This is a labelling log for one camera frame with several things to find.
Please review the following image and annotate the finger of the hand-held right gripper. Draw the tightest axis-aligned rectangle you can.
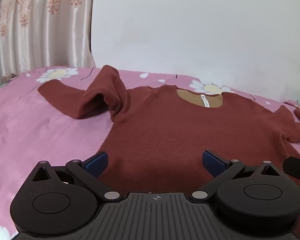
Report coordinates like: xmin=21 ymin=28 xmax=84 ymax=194
xmin=282 ymin=156 xmax=300 ymax=181

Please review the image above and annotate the pink floral bed sheet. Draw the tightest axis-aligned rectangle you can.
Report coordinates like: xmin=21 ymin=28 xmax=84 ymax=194
xmin=0 ymin=66 xmax=300 ymax=240

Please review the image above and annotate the beige floral curtain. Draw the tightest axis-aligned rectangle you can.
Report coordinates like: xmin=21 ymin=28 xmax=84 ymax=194
xmin=0 ymin=0 xmax=97 ymax=83

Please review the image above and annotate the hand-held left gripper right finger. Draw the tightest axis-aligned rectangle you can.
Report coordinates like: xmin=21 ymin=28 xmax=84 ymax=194
xmin=189 ymin=150 xmax=278 ymax=202

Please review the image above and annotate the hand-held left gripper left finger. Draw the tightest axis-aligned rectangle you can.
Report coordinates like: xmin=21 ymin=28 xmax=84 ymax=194
xmin=31 ymin=151 xmax=122 ymax=203

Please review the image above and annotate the rust red knit sweater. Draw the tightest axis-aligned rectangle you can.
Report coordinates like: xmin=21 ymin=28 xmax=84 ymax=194
xmin=37 ymin=65 xmax=300 ymax=195

